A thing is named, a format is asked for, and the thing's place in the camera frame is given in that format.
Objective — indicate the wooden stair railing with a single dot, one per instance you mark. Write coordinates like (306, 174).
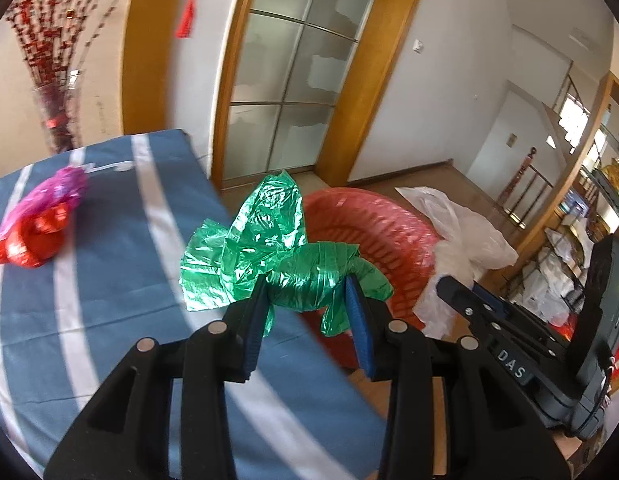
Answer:
(524, 191)

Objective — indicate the glass vase with red branches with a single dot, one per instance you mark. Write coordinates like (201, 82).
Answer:
(49, 32)

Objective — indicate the clear white plastic bag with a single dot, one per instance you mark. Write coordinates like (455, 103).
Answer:
(469, 246)

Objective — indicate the blue white striped tablecloth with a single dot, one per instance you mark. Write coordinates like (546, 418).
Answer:
(64, 326)

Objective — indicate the dark green plastic bag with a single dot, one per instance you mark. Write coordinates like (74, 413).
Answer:
(268, 237)

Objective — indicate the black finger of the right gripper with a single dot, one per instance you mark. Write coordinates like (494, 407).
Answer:
(465, 300)

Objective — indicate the small red plastic bag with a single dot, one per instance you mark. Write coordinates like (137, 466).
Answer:
(35, 239)

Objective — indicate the frosted glass sliding door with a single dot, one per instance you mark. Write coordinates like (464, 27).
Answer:
(301, 83)

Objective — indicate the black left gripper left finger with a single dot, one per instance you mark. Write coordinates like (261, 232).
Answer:
(123, 431)

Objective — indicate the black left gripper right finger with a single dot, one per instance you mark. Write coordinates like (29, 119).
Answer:
(492, 431)

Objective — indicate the purple plastic bag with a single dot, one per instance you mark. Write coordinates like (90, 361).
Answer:
(66, 186)

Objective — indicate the pink basket with red liner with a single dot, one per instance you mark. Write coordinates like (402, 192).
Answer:
(398, 241)

